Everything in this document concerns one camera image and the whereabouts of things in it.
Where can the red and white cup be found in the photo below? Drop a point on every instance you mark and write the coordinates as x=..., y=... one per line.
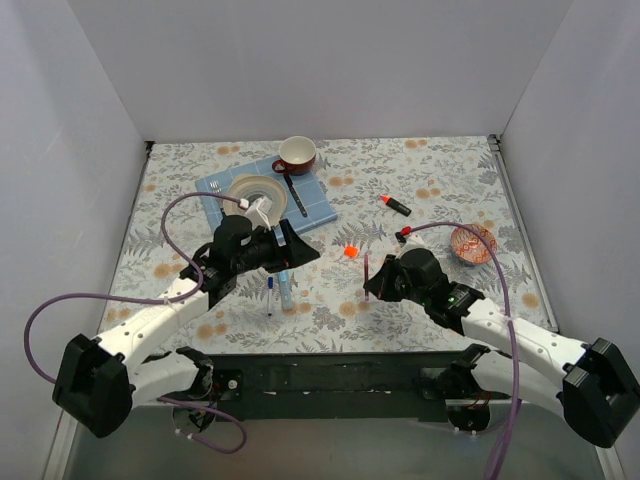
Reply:
x=296, y=156

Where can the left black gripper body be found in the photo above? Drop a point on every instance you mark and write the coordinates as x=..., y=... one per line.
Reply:
x=285, y=245

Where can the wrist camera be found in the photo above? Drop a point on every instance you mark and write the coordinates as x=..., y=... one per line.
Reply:
x=258, y=211
x=408, y=241

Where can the thin blue pen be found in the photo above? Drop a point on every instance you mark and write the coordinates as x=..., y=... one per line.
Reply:
x=269, y=301

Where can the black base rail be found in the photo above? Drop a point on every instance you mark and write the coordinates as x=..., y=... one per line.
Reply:
x=414, y=385

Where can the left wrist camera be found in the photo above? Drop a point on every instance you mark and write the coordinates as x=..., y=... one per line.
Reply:
x=258, y=211

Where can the orange highlighter cap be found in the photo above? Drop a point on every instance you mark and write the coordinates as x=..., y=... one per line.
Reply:
x=351, y=251

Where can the light blue highlighter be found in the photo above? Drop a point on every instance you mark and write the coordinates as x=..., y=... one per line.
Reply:
x=286, y=298

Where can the orange black highlighter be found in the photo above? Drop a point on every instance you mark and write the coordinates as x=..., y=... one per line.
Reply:
x=396, y=205

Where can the floral tablecloth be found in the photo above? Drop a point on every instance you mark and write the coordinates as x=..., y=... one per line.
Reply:
x=447, y=182

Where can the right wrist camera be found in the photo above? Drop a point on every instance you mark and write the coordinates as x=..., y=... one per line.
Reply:
x=408, y=241

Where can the black handled knife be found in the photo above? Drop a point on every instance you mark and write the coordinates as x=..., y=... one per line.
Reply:
x=295, y=195

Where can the light blue highlighter cap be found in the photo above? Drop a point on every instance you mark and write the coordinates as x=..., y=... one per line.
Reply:
x=283, y=279

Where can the pink pen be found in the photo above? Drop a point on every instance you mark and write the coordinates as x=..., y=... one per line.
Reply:
x=366, y=276

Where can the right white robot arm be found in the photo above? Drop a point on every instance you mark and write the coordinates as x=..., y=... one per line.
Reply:
x=589, y=385

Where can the red patterned bowl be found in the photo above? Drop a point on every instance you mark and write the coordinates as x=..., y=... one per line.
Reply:
x=473, y=244

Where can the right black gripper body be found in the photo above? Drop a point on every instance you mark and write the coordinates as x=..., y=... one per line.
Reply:
x=388, y=279

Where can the blue tiled placemat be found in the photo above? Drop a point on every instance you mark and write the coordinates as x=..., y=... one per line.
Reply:
x=308, y=187

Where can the beige striped plate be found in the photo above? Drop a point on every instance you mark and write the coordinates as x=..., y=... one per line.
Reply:
x=253, y=187

